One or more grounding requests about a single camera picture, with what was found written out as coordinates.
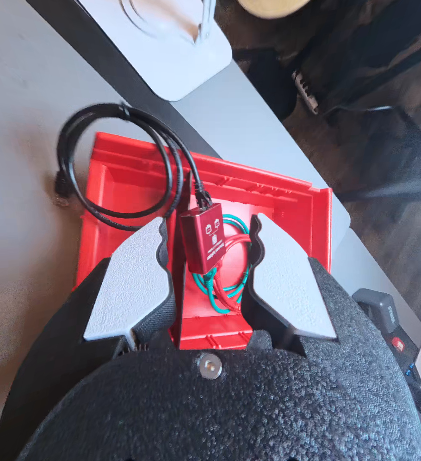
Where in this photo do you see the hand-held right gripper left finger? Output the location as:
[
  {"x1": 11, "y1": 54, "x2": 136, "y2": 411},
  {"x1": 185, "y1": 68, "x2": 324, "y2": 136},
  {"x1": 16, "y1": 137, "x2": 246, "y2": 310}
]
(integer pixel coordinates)
[{"x1": 83, "y1": 217, "x2": 177, "y2": 352}]

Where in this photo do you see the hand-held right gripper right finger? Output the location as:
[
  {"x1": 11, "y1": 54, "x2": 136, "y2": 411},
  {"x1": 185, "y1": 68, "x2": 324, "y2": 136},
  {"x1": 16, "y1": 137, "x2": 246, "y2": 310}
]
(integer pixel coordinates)
[{"x1": 242, "y1": 213, "x2": 338, "y2": 350}]

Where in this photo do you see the red ethernet cable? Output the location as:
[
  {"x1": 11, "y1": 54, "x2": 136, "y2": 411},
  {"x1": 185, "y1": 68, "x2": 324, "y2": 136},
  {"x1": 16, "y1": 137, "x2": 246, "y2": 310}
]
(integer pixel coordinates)
[{"x1": 214, "y1": 234, "x2": 254, "y2": 312}]

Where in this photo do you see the green ethernet cable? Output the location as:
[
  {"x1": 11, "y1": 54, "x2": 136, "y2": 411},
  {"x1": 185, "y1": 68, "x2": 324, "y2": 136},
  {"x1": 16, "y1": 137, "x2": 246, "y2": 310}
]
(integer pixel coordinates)
[{"x1": 192, "y1": 214, "x2": 252, "y2": 314}]

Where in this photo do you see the red ethernet adapter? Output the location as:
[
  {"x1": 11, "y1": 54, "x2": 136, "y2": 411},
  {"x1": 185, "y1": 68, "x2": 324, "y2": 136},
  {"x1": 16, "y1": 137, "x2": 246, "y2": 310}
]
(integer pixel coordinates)
[{"x1": 179, "y1": 202, "x2": 227, "y2": 274}]

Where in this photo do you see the red plastic bin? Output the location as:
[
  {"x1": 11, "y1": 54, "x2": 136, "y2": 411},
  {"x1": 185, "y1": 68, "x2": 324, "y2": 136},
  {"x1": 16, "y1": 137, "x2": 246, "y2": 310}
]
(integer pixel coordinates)
[{"x1": 72, "y1": 131, "x2": 334, "y2": 351}]

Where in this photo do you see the black cable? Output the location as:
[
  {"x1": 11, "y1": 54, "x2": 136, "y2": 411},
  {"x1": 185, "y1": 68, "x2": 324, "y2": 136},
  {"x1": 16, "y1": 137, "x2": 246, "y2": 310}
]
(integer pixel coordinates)
[{"x1": 54, "y1": 103, "x2": 213, "y2": 231}]

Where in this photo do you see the black bin divider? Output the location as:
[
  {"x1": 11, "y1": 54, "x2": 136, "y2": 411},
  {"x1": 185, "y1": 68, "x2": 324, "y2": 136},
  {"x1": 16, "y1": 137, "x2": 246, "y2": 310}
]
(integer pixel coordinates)
[{"x1": 171, "y1": 171, "x2": 194, "y2": 346}]

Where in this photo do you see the black office chair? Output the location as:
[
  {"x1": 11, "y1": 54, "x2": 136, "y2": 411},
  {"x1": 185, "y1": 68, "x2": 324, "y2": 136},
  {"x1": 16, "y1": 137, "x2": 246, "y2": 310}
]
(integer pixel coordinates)
[{"x1": 291, "y1": 7, "x2": 421, "y2": 119}]

